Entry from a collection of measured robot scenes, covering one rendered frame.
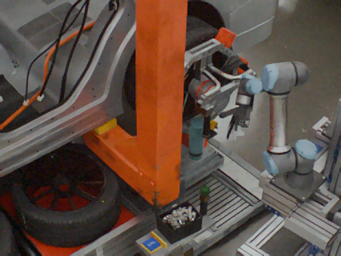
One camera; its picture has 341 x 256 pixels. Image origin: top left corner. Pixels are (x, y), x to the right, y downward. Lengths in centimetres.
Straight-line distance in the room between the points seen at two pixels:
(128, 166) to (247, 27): 123
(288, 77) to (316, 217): 76
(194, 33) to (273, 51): 210
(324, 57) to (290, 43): 34
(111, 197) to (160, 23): 120
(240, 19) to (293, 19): 209
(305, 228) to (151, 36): 120
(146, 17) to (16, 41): 146
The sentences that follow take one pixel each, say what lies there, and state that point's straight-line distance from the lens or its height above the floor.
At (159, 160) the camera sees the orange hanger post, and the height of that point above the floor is 89.
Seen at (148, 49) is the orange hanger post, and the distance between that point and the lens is 290.
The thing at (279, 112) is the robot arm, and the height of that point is 124.
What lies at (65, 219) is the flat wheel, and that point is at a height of 50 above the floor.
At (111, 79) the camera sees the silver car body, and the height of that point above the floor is 102.
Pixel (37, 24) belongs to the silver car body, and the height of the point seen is 102.
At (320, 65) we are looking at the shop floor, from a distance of 558.
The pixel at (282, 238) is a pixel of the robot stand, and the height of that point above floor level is 21.
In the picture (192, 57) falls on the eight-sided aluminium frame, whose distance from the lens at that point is 354.
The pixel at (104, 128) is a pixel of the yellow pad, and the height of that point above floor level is 71.
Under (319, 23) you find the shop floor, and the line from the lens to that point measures 615.
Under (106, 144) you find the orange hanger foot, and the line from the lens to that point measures 366.
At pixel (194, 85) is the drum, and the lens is 371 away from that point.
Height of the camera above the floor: 317
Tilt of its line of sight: 39 degrees down
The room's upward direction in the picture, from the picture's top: 3 degrees clockwise
